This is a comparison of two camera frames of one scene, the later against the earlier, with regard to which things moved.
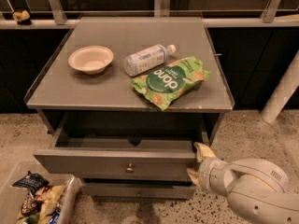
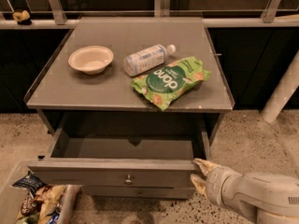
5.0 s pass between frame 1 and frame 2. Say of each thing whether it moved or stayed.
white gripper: moved
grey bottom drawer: stayed
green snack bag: stayed
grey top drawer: stayed
